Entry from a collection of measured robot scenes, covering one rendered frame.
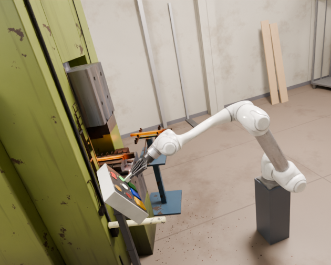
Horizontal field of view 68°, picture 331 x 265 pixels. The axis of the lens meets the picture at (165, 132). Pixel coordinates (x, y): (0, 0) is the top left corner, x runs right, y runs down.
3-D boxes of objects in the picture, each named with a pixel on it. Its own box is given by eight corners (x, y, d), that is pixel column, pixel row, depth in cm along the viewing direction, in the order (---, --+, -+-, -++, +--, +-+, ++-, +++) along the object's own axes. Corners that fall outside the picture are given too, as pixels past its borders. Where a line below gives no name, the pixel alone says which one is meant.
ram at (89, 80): (117, 106, 209) (103, 59, 193) (104, 125, 174) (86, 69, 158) (71, 114, 215) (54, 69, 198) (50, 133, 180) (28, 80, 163)
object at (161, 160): (168, 145, 281) (168, 144, 280) (165, 164, 245) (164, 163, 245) (143, 149, 286) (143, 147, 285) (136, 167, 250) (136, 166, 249)
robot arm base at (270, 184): (270, 169, 216) (270, 164, 214) (289, 183, 196) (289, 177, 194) (252, 175, 213) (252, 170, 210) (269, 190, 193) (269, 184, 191)
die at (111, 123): (116, 123, 201) (113, 112, 197) (110, 133, 183) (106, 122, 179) (69, 131, 206) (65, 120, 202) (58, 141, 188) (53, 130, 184)
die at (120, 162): (127, 160, 215) (125, 151, 212) (122, 173, 197) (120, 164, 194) (82, 166, 221) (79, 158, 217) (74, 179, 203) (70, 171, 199)
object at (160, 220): (166, 219, 187) (165, 214, 184) (166, 224, 182) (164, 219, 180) (111, 225, 192) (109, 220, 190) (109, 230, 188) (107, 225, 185)
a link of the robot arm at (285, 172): (292, 171, 190) (314, 187, 171) (276, 184, 191) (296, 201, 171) (249, 97, 157) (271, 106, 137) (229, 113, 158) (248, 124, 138)
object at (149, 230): (156, 224, 265) (147, 189, 246) (153, 254, 231) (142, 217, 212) (107, 228, 272) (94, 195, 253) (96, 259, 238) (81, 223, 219)
